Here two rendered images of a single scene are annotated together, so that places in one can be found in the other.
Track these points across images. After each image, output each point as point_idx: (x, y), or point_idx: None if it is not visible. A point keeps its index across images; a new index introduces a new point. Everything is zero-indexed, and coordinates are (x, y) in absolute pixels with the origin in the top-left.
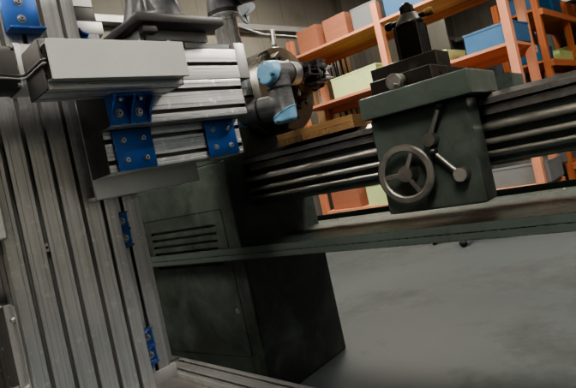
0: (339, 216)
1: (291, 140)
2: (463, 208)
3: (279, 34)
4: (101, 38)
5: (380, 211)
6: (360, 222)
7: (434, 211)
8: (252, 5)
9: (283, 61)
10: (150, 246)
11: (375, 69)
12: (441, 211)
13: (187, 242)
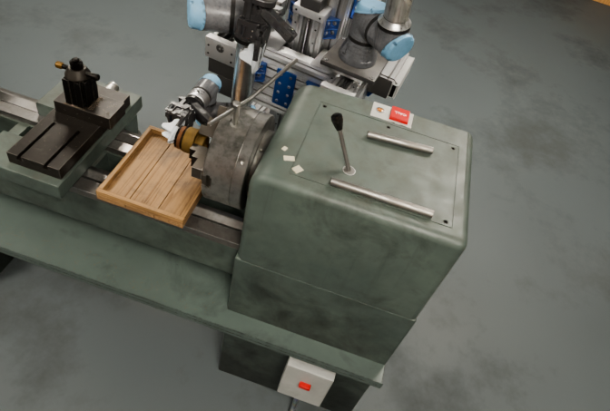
0: (204, 321)
1: None
2: (77, 228)
3: (228, 110)
4: (295, 14)
5: (152, 303)
6: (172, 256)
7: (100, 242)
8: (242, 54)
9: (199, 83)
10: None
11: (120, 102)
12: (95, 235)
13: None
